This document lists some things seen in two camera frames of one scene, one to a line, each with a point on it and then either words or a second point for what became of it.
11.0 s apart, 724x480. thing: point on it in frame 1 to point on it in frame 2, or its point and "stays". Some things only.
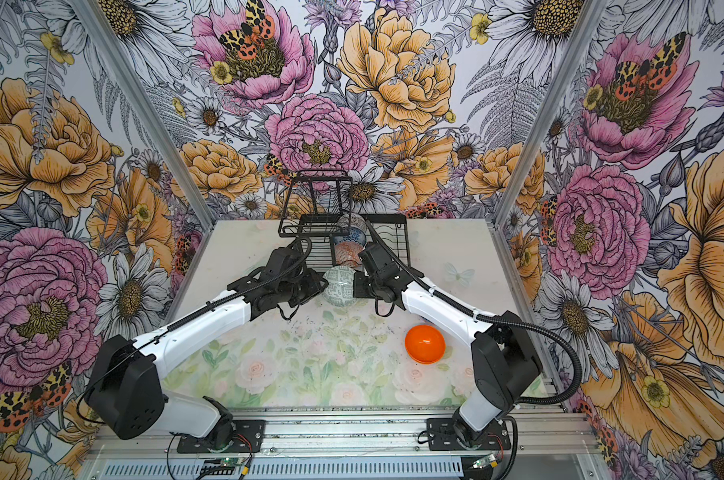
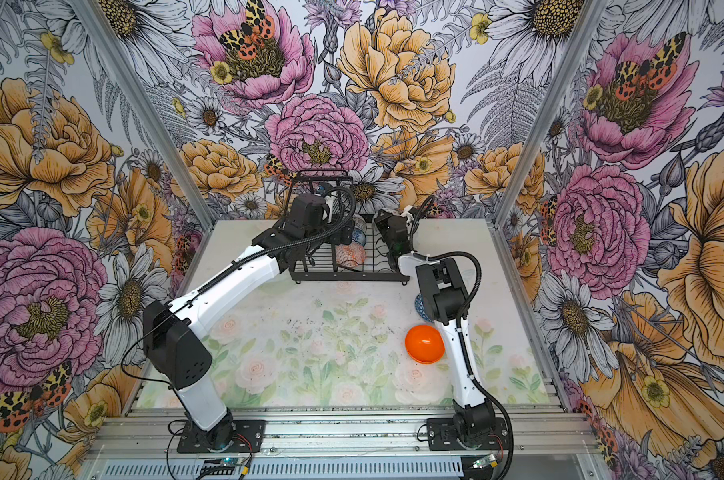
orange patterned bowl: (346, 254) stays
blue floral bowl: (355, 235) stays
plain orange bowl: (425, 344) stays
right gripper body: (367, 286) to (382, 225)
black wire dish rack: (319, 211) stays
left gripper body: (299, 289) to (339, 239)
